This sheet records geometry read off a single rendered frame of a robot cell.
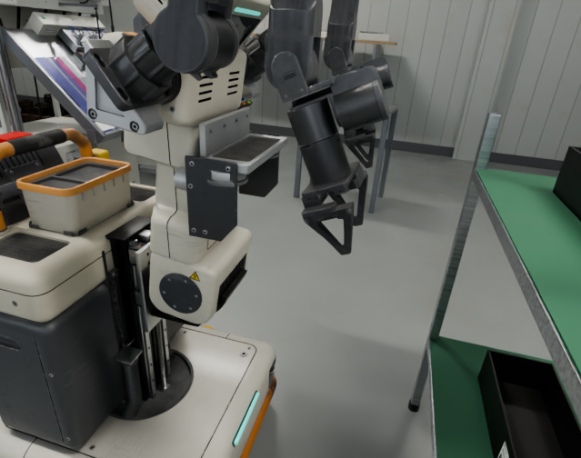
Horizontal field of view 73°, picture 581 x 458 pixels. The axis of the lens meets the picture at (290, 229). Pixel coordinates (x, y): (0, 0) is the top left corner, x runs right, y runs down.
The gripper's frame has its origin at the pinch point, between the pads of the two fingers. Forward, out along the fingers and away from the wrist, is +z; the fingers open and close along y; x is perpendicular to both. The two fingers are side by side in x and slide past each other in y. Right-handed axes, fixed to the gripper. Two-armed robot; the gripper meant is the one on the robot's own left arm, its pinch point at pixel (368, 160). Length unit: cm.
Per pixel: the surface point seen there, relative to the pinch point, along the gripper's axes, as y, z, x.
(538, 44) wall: 426, 9, -181
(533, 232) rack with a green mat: -21.8, 17.7, -26.4
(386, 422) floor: 17, 98, 21
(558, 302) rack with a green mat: -45, 17, -22
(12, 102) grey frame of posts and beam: 91, -69, 176
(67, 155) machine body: 101, -34, 169
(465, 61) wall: 434, 1, -107
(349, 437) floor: 8, 93, 33
